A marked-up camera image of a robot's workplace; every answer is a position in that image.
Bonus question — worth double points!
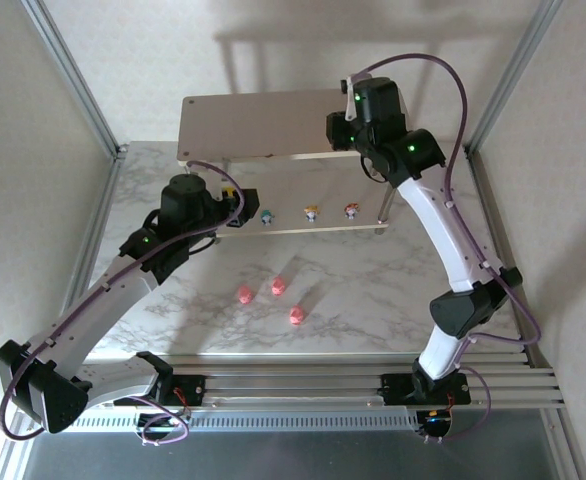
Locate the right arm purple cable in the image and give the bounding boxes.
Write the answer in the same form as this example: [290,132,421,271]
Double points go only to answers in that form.
[352,52,543,445]

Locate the grey slotted cable duct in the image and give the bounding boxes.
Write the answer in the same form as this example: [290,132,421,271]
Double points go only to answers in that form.
[35,404,419,434]

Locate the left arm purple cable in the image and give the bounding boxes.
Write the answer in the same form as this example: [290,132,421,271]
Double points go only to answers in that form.
[0,160,247,447]

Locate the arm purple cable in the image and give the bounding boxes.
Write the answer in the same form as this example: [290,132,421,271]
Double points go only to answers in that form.
[352,52,543,445]
[0,160,247,447]

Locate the aluminium mounting rail bed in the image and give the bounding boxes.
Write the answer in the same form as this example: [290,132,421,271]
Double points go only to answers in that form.
[17,352,569,414]

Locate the two-tier wooden shelf chrome legs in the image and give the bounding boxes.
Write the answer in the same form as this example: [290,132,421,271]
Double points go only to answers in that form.
[176,88,398,245]

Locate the aluminium frame post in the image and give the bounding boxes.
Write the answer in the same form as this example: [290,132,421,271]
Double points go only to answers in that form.
[465,0,564,154]
[20,0,127,159]

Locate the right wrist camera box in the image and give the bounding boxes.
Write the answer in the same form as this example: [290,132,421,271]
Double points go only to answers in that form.
[340,72,374,122]

